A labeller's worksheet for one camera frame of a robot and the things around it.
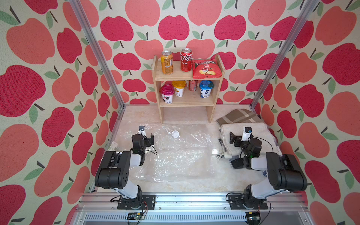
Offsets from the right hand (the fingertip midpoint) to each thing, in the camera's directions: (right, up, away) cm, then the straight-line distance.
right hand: (239, 135), depth 92 cm
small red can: (-30, +34, +6) cm, 46 cm away
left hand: (-63, 0, +3) cm, 63 cm away
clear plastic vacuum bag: (-38, -12, +2) cm, 40 cm away
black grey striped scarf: (-5, -16, -7) cm, 18 cm away
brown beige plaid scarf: (+9, +13, +17) cm, 23 cm away
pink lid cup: (-48, +28, -5) cm, 56 cm away
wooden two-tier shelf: (-31, +25, +6) cm, 40 cm away
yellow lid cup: (-40, +32, 0) cm, 51 cm away
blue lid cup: (-22, +32, -1) cm, 39 cm away
